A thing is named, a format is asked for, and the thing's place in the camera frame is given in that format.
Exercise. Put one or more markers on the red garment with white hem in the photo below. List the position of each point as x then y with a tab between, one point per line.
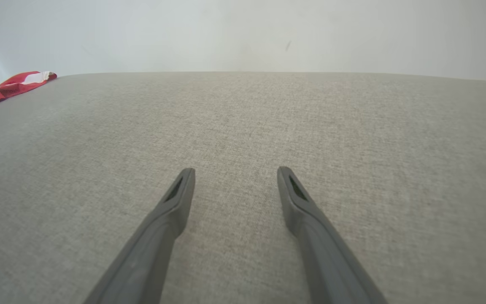
11	86

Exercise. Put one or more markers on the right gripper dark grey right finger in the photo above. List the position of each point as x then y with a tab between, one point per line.
327	261

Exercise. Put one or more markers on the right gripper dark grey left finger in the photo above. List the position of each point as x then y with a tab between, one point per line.
150	253

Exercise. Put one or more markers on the grey fabric sofa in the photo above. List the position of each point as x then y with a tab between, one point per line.
243	126

